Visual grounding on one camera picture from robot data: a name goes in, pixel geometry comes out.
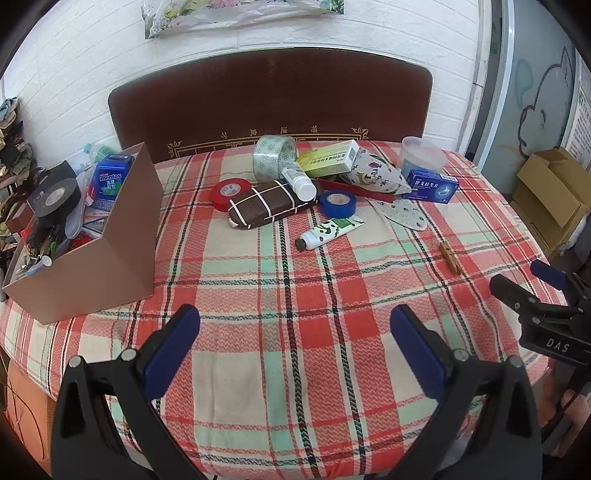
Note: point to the dark red headboard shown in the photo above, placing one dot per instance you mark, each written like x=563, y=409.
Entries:
x=277, y=101

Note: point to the black tape roll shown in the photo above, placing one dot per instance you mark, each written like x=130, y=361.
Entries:
x=53, y=196

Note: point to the green white cream tube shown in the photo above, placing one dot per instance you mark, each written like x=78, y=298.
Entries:
x=330, y=231

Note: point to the brown chocolate bar case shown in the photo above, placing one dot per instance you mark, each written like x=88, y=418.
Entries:
x=268, y=205

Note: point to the clear plastic cotton swab cup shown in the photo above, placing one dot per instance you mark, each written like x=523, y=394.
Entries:
x=422, y=154

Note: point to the floral plastic bag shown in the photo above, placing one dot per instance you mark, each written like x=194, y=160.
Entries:
x=221, y=14

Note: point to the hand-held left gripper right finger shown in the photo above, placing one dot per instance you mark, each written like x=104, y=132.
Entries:
x=418, y=355

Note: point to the clear patterned tape roll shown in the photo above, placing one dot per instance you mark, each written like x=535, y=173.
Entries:
x=272, y=159

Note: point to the brown cardboard storage box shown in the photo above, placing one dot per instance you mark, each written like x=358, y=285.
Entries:
x=115, y=258

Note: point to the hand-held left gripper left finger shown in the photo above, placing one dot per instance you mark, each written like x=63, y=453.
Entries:
x=173, y=355

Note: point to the yellow green medicine box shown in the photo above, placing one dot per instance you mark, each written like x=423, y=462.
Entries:
x=330, y=159

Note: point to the person's right hand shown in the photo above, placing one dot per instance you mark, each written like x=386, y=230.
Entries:
x=579, y=420

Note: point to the red tape roll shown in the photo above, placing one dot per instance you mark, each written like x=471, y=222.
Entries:
x=226, y=194

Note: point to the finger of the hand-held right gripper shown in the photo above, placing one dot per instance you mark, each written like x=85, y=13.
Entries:
x=549, y=276
x=517, y=295

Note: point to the wooden clothespin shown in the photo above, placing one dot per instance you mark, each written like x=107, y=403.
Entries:
x=450, y=258

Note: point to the open tan cardboard carton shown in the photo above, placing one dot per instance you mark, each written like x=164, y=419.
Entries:
x=549, y=198

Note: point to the cluttered side shelf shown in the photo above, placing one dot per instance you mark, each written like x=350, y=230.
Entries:
x=11, y=147

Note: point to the blue tape roll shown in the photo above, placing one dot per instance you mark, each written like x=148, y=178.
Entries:
x=338, y=204

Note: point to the blue mint tin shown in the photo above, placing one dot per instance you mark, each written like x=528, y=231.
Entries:
x=111, y=182

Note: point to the clear plastic bottle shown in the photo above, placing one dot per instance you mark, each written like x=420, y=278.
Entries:
x=99, y=153

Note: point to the red plaid blanket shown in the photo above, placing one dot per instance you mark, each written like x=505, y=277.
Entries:
x=286, y=295

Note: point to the bundle of pens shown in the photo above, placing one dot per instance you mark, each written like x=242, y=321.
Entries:
x=44, y=249

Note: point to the glass door with cartoon drawing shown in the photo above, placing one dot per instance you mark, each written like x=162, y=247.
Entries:
x=535, y=83

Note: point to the blue medicine box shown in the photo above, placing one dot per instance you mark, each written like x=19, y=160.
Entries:
x=431, y=187

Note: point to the red flat box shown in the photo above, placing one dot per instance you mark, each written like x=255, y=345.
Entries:
x=341, y=187

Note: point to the small white bottle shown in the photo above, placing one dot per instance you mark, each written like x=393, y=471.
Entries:
x=298, y=182

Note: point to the paper wall notice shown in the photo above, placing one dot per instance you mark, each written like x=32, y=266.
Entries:
x=582, y=124

